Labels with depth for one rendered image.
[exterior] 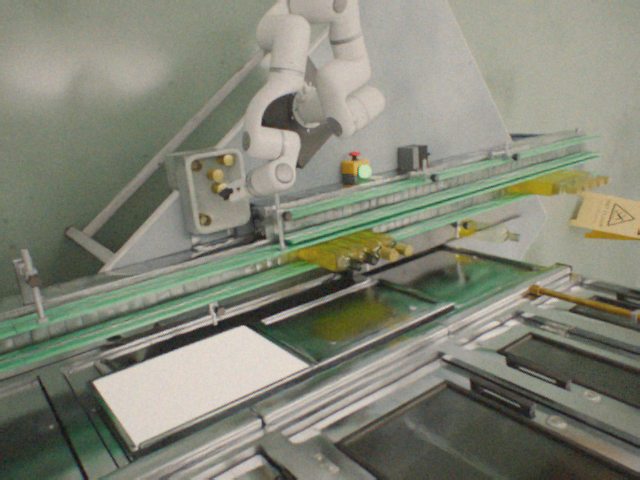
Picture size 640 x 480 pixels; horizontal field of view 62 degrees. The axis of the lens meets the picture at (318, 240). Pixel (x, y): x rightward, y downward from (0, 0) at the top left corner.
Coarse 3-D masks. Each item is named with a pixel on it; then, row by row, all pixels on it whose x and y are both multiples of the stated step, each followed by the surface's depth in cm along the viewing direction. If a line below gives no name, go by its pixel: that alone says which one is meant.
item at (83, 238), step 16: (256, 64) 223; (240, 80) 220; (224, 96) 217; (208, 112) 214; (192, 128) 211; (176, 144) 208; (160, 160) 206; (144, 176) 203; (128, 192) 201; (112, 208) 198; (96, 224) 196; (80, 240) 189; (96, 256) 170; (112, 256) 162
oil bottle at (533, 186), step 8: (520, 184) 224; (528, 184) 221; (536, 184) 218; (544, 184) 215; (552, 184) 212; (560, 184) 212; (520, 192) 225; (528, 192) 222; (536, 192) 219; (544, 192) 216; (552, 192) 213; (560, 192) 212; (568, 192) 209; (576, 192) 207
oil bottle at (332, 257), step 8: (304, 248) 164; (312, 248) 160; (320, 248) 158; (328, 248) 157; (336, 248) 157; (344, 248) 156; (304, 256) 165; (312, 256) 161; (320, 256) 158; (328, 256) 154; (336, 256) 152; (344, 256) 151; (320, 264) 159; (328, 264) 155; (336, 264) 152
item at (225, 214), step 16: (192, 160) 146; (208, 160) 156; (240, 160) 155; (192, 176) 147; (224, 176) 160; (240, 176) 156; (192, 192) 148; (208, 192) 158; (208, 208) 159; (224, 208) 162; (240, 208) 161; (224, 224) 156; (240, 224) 158
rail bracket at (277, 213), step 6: (276, 198) 150; (276, 204) 151; (264, 210) 155; (270, 210) 154; (276, 210) 150; (282, 210) 151; (276, 216) 151; (282, 216) 148; (288, 216) 147; (282, 234) 153; (282, 240) 154; (282, 246) 154
